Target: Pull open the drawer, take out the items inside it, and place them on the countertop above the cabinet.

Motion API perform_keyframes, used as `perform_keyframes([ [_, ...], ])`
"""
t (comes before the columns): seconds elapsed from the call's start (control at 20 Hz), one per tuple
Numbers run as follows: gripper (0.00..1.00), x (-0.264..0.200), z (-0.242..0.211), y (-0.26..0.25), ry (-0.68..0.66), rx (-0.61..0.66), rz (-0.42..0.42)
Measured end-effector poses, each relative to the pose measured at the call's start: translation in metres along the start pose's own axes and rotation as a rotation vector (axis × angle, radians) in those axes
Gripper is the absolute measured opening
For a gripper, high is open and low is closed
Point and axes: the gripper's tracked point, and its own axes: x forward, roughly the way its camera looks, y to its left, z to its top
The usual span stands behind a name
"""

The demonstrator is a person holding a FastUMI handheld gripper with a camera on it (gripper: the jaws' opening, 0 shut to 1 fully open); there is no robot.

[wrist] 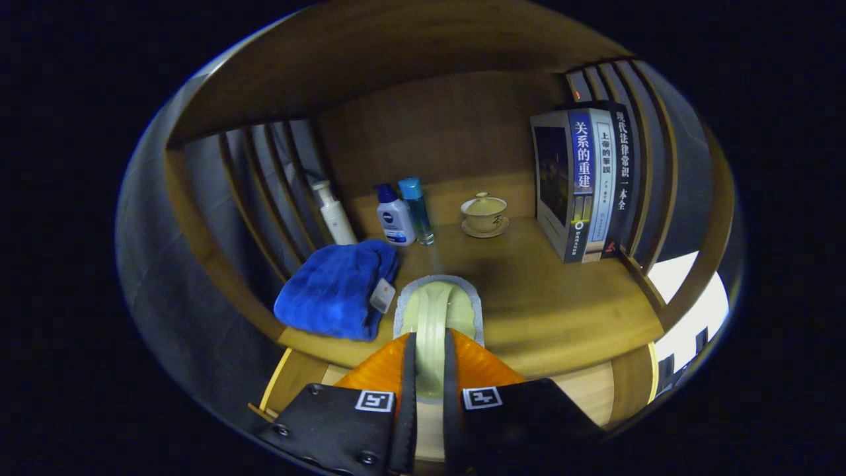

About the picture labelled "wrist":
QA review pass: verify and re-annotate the wooden drawer with black knob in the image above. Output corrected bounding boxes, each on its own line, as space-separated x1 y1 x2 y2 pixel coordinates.
248 344 658 463

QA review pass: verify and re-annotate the teal slim bottle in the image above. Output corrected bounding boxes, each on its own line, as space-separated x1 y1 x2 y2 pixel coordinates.
398 177 436 246

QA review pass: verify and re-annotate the beige lidded teacup with saucer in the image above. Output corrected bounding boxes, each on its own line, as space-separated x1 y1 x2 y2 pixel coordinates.
461 192 510 239

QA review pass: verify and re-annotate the black spine book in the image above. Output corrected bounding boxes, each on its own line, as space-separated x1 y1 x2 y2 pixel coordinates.
601 100 635 258

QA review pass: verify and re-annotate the white bottle with blue cap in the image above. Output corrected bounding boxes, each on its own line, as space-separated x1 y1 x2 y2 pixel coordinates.
374 183 417 247

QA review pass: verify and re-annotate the white drawer cabinet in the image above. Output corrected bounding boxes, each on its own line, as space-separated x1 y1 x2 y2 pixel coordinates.
648 251 730 397

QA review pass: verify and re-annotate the blue folded towel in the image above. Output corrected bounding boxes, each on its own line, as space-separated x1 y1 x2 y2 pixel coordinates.
274 239 400 342

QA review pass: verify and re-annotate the green cleaning brush grey pad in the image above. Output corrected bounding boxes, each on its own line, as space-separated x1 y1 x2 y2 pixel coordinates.
393 274 485 404

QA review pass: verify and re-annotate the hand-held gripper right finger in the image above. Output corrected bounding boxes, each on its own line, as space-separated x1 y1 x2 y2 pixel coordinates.
442 329 605 476

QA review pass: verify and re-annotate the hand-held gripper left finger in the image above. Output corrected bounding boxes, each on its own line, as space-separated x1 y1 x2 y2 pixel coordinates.
256 332 418 476

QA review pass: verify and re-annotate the white pump bottle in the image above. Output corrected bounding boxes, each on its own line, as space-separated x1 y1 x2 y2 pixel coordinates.
311 180 358 247

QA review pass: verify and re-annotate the wooden countertop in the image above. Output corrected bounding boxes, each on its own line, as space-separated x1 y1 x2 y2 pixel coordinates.
278 178 665 377

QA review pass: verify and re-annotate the brown wooden cabinet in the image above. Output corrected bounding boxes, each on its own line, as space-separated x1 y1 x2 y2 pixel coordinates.
162 0 738 424

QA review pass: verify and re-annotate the blue spine book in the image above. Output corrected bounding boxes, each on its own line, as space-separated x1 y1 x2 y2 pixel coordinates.
531 109 596 264

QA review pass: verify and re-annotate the pale grey spine book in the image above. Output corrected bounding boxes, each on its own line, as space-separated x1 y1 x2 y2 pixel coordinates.
587 107 617 260

